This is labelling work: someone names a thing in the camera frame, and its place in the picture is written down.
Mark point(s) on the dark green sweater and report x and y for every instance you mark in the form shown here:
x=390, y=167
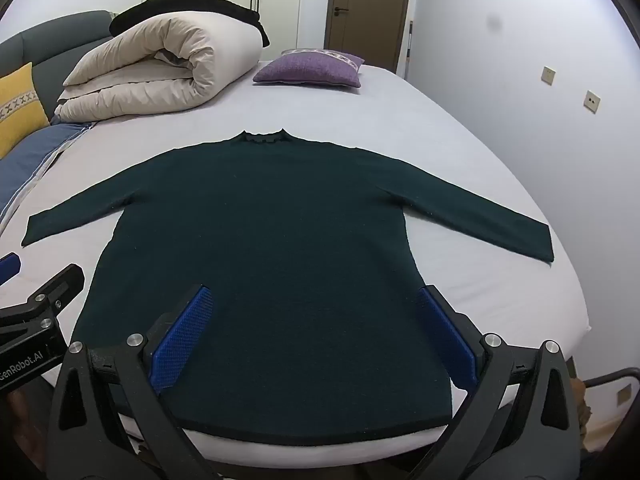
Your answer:
x=275, y=240

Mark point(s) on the black cloth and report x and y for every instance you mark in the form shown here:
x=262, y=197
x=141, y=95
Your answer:
x=190, y=2

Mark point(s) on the black metal bar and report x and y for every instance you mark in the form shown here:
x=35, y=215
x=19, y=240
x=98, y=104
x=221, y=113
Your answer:
x=610, y=376

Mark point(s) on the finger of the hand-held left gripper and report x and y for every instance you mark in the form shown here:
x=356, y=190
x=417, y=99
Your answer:
x=9, y=267
x=60, y=287

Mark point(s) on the rolled beige duvet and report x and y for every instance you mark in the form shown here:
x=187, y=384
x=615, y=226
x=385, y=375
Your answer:
x=150, y=70

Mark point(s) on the grey upholstered headboard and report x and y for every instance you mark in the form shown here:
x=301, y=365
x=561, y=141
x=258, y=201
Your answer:
x=60, y=35

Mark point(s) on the thin striped stick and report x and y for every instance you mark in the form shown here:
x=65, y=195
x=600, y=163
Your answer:
x=409, y=50

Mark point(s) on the blue pillow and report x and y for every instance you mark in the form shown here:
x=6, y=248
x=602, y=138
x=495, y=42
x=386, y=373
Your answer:
x=30, y=160

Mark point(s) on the yellow embroidered pillow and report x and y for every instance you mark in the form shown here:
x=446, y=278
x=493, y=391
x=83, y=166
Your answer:
x=17, y=105

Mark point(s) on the brown wooden door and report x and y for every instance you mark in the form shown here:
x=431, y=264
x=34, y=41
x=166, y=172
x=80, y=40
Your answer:
x=370, y=10

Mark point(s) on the patterned purple pillow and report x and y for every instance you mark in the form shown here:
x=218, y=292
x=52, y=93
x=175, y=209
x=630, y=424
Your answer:
x=350, y=61

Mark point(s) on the beige wall socket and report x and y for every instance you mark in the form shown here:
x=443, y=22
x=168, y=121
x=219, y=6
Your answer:
x=549, y=75
x=592, y=99

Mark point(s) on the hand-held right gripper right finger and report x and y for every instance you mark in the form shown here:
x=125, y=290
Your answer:
x=447, y=335

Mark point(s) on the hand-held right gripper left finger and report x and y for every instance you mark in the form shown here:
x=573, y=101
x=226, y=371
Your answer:
x=182, y=340

